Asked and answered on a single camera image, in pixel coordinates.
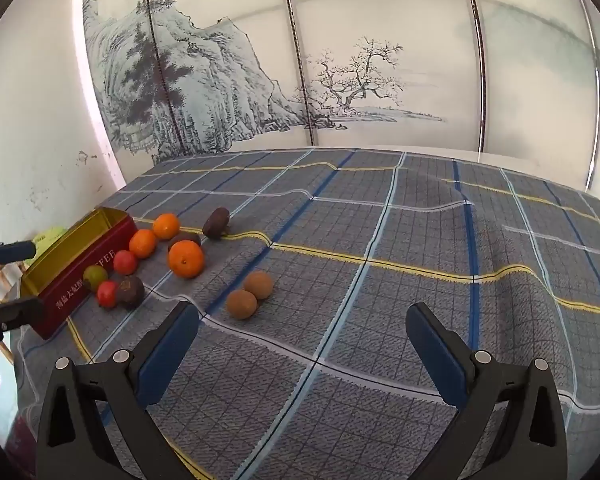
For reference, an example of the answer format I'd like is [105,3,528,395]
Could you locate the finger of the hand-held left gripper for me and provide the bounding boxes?
[0,239,37,266]
[0,297,46,373]

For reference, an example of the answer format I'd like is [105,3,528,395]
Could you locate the small orange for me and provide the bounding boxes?
[152,213,181,240]
[128,229,158,259]

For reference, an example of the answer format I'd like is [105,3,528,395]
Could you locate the green round fruit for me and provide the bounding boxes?
[83,265,109,289]

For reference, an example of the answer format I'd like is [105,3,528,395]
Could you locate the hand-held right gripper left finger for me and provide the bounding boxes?
[35,301,201,480]

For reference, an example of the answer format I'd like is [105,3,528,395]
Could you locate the yellow-green ball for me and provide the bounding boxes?
[32,226,68,257]

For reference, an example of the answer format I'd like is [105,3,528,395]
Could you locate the brown kiwi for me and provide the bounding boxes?
[243,270,274,300]
[225,289,258,320]

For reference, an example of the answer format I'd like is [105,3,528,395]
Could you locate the large orange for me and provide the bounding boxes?
[167,240,205,279]

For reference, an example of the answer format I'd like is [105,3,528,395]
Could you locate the landscape painted door panel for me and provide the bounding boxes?
[82,0,157,181]
[147,0,313,166]
[465,0,596,191]
[282,0,483,153]

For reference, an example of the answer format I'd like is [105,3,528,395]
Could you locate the red tomato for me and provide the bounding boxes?
[96,281,119,309]
[112,250,139,276]

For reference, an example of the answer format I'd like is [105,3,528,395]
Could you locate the red and gold tin box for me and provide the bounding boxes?
[20,206,138,341]

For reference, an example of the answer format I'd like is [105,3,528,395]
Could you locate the plaid grey bedsheet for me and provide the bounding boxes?
[12,147,600,480]

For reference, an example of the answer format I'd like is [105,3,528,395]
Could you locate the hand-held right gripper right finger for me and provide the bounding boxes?
[406,302,571,480]

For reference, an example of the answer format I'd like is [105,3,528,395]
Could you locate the dark purple passion fruit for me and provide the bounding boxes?
[115,275,146,309]
[168,231,202,253]
[202,207,231,239]

